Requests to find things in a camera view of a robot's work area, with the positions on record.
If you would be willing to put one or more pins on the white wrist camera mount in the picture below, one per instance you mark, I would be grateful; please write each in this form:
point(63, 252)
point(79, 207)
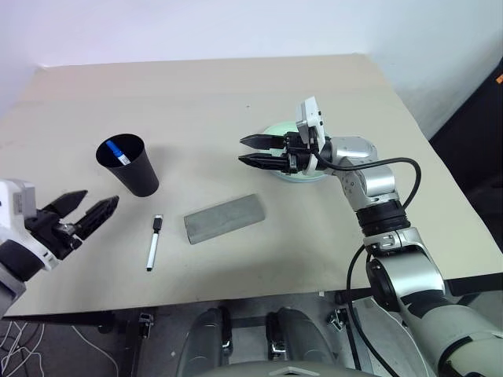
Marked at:
point(6, 188)
point(310, 114)

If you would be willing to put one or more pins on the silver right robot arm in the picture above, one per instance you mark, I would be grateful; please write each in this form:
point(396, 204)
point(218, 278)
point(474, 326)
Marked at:
point(377, 180)

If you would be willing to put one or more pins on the dark grey rounded shape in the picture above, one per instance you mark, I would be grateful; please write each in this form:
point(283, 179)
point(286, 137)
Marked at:
point(300, 337)
point(202, 337)

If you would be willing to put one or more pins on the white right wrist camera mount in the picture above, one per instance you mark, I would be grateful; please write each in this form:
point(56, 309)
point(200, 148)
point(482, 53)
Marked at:
point(310, 114)

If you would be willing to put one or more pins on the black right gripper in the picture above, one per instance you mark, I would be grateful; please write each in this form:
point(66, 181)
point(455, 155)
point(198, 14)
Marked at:
point(296, 155)

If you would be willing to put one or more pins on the light green plate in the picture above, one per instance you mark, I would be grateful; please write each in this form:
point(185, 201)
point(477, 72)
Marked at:
point(279, 127)

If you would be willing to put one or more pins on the black partition panel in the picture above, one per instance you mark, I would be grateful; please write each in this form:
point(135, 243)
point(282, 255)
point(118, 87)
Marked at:
point(471, 157)

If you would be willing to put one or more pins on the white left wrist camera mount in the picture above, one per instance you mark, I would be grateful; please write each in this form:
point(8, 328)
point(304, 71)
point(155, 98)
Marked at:
point(6, 188)

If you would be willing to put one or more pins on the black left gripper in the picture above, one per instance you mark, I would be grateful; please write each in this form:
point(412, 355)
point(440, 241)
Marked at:
point(51, 231)

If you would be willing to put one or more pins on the light grey robot body shell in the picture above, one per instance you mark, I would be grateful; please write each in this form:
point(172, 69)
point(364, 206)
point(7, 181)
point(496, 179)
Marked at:
point(283, 371)

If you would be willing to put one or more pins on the black-capped white marker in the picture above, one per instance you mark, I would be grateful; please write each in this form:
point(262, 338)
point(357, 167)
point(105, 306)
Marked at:
point(153, 247)

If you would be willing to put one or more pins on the blue whiteboard marker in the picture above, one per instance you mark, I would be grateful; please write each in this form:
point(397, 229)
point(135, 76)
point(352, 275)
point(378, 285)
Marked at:
point(118, 155)

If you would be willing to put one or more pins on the grey felt glasses case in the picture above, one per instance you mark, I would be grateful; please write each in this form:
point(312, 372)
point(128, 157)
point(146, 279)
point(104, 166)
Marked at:
point(224, 220)

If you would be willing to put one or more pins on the black metal table leg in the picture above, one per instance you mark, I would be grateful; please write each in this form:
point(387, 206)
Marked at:
point(137, 345)
point(351, 337)

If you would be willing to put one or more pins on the light blue plate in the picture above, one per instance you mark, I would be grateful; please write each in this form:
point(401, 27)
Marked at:
point(280, 175)

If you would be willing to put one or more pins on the black plastic cup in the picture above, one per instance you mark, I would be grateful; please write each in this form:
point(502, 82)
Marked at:
point(135, 176)

